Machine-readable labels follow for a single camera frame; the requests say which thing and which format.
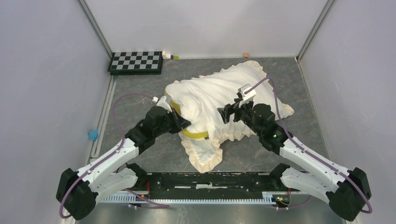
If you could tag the white toothed cable tray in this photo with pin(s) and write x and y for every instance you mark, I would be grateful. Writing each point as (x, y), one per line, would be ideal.
(126, 197)

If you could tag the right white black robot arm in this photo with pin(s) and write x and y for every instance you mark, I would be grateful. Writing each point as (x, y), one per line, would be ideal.
(347, 192)

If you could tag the black white checkerboard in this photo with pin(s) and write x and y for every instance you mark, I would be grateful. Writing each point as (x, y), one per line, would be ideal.
(136, 63)

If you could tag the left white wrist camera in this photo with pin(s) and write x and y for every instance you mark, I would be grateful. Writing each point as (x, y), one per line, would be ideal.
(163, 102)

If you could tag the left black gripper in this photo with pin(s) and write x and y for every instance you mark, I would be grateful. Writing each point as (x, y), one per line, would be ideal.
(179, 123)

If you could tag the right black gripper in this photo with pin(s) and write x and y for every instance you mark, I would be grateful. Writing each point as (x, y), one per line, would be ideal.
(225, 112)

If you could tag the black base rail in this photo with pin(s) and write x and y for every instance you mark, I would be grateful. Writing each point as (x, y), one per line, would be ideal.
(217, 185)

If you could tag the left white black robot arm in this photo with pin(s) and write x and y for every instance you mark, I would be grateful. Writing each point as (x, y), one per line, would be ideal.
(80, 191)

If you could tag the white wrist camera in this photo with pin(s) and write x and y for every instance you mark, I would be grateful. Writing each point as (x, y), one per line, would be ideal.
(163, 102)
(246, 92)

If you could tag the blue small object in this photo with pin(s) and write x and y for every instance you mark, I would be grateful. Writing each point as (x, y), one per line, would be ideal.
(93, 134)

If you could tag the grey cream ruffled pillowcase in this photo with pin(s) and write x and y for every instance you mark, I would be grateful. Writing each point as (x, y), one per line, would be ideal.
(212, 92)

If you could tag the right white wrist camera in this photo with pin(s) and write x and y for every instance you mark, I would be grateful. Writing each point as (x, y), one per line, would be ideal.
(246, 92)

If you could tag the small white block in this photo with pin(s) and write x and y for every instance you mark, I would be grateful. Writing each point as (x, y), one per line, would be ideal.
(166, 55)

